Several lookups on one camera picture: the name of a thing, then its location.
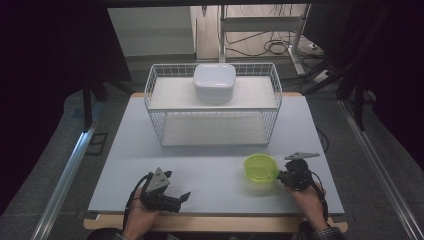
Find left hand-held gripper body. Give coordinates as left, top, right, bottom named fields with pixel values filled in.
left=140, top=167, right=183, bottom=214

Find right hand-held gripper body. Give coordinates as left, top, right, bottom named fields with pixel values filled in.
left=283, top=151, right=320, bottom=192

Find translucent green bowl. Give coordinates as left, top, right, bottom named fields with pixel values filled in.
left=243, top=152, right=281, bottom=185

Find white wire shelf rack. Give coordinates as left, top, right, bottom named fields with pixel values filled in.
left=143, top=62, right=284, bottom=148

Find white square bowl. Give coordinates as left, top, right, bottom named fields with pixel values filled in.
left=192, top=63, right=237, bottom=103

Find person's left hand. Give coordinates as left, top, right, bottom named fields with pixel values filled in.
left=123, top=187, right=162, bottom=240

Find person's right hand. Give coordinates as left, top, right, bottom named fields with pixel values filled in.
left=285, top=181, right=330, bottom=232

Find grey table board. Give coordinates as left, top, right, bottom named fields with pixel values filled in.
left=87, top=95, right=346, bottom=216

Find black stand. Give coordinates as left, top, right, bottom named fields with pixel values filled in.
left=81, top=74, right=136, bottom=132
left=299, top=59, right=371, bottom=132

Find white power strip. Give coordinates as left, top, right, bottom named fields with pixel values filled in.
left=312, top=69, right=335, bottom=85

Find white cabinet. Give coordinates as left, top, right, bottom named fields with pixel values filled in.
left=107, top=5, right=197, bottom=58

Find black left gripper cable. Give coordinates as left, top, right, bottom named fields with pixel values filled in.
left=122, top=172, right=154, bottom=232

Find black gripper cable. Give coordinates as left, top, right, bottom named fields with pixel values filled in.
left=122, top=172, right=154, bottom=232
left=301, top=168, right=330, bottom=224

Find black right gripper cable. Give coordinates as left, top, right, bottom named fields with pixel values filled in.
left=301, top=168, right=330, bottom=224

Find thin black cable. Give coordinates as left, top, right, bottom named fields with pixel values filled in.
left=316, top=127, right=331, bottom=155

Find black floor frame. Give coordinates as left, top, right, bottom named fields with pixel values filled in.
left=85, top=132, right=109, bottom=156

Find aluminium rail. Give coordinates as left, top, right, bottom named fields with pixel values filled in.
left=30, top=121, right=101, bottom=240
left=337, top=99, right=424, bottom=240

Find black floor cables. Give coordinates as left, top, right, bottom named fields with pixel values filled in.
left=225, top=30, right=324, bottom=58

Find white desk frame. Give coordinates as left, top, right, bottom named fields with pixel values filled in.
left=218, top=4, right=312, bottom=76

